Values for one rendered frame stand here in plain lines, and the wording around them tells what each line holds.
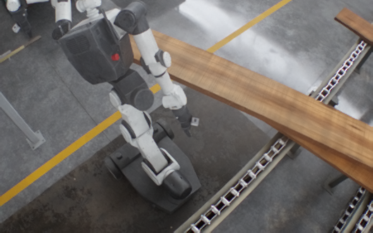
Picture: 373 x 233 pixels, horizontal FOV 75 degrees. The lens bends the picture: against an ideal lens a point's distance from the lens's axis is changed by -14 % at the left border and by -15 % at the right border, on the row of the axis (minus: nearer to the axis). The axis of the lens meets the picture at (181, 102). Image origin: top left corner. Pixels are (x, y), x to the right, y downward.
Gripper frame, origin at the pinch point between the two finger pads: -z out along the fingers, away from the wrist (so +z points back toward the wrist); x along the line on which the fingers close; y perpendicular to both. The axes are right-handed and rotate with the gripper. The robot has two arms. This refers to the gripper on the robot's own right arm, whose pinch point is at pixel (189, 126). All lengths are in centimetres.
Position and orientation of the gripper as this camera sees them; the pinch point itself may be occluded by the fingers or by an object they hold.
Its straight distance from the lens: 170.6
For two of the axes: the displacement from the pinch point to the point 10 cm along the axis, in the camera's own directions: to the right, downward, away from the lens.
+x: 1.5, -7.3, 6.6
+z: -3.6, -6.6, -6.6
